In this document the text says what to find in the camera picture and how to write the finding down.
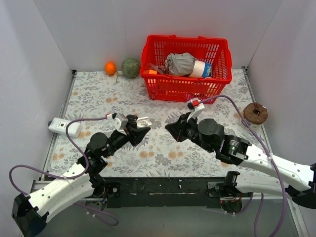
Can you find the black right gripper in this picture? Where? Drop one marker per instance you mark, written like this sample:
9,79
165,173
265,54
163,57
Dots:
185,129

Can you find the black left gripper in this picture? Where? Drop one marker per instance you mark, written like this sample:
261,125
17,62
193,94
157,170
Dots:
133,132

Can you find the white earbud charging case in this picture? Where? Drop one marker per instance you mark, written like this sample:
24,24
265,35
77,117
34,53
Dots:
143,122

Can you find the black earbud charging case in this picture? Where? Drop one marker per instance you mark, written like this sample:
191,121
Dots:
132,118

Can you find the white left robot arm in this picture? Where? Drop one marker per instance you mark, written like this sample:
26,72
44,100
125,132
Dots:
32,212

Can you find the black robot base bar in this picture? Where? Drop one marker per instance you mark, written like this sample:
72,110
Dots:
122,192

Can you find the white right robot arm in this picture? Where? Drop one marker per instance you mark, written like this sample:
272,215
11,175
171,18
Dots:
282,177

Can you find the orange item in basket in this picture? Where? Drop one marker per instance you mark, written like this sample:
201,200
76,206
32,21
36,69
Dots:
152,72

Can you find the white rectangular device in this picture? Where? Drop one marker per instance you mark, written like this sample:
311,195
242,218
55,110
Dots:
58,125

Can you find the pink blue cup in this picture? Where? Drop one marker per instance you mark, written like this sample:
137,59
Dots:
201,70

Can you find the grey crumpled bag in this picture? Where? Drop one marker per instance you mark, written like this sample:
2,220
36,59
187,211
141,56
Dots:
179,65

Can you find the green melon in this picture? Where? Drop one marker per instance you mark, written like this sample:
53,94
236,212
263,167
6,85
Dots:
131,68

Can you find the orange fruit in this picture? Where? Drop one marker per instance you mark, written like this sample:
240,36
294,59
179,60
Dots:
110,68

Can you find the jar with brown lid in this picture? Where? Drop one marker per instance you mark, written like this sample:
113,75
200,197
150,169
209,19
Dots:
255,114

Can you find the red plastic shopping basket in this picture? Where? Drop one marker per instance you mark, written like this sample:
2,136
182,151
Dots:
164,86

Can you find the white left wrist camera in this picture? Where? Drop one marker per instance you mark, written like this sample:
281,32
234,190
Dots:
119,121

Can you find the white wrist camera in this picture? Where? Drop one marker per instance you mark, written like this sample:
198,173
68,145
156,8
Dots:
196,107
119,121

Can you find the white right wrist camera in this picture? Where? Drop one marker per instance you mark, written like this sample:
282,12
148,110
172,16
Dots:
196,107

